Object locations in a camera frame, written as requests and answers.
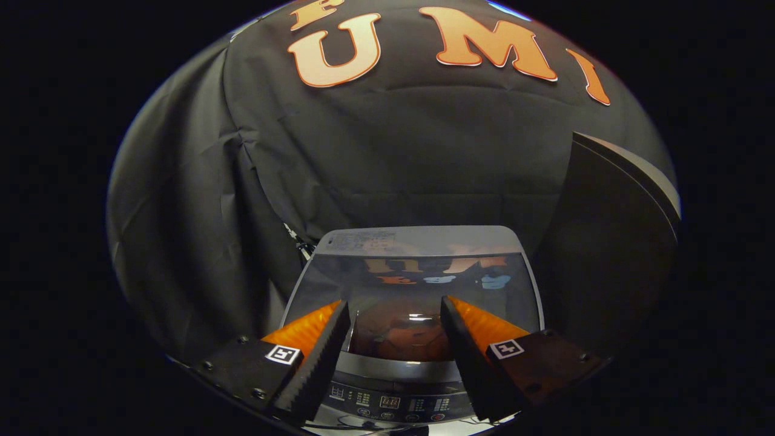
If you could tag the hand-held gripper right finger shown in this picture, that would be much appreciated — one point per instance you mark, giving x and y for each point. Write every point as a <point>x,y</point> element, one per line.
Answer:
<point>469,363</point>

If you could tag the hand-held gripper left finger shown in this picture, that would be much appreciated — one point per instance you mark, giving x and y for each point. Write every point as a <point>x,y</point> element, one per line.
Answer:
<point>318,363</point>

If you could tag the dark glass washing machine lid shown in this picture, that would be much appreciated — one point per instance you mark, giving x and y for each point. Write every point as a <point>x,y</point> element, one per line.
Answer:
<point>399,297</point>

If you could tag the grey washing machine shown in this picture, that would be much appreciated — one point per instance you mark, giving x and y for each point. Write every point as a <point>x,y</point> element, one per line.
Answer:
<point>418,239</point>

